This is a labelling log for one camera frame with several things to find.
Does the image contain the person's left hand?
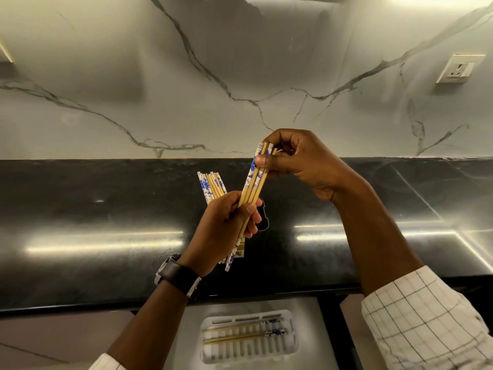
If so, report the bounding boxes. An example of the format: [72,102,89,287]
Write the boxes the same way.
[179,190,263,279]

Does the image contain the person's right hand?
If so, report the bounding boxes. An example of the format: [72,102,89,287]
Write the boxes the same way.
[254,129,363,205]

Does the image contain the blue patterned bamboo chopstick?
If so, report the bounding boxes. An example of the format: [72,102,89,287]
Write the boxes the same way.
[237,142,266,208]
[203,319,282,332]
[235,143,275,259]
[203,330,290,344]
[225,142,270,272]
[250,148,279,208]

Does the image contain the bundle of bamboo chopsticks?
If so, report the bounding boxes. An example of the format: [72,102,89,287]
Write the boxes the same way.
[197,171,229,265]

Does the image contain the person's right forearm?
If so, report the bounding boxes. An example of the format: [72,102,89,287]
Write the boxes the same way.
[332,180,425,298]

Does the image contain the person's left forearm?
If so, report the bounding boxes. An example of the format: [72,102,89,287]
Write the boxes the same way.
[106,279,190,370]

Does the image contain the black plastic holder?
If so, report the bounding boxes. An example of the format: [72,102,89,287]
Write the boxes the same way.
[252,197,270,232]

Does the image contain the black wristwatch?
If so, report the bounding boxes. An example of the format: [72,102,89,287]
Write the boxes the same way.
[154,253,203,299]

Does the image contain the grey drawer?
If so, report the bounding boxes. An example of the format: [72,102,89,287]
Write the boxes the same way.
[169,297,340,370]

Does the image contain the white slotted plastic tray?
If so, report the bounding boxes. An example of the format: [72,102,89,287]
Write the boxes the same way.
[200,309,301,365]

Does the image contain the white wall socket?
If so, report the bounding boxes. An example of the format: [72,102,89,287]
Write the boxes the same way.
[436,54,486,85]

